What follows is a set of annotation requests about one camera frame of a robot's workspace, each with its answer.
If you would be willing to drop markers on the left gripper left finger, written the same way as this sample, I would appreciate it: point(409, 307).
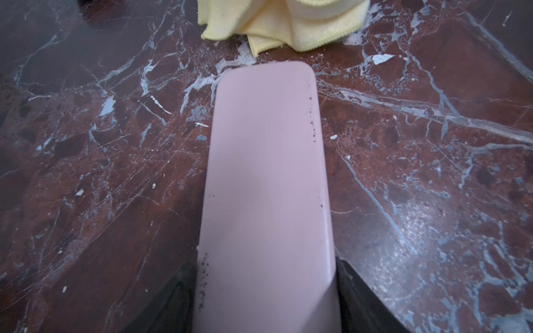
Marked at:
point(172, 309)

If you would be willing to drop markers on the yellow microfiber cloth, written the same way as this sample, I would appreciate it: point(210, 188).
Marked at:
point(302, 25)

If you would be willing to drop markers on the pink eyeglass case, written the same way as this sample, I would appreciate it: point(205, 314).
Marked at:
point(266, 258)

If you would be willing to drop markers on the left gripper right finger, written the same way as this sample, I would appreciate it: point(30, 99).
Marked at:
point(361, 309)

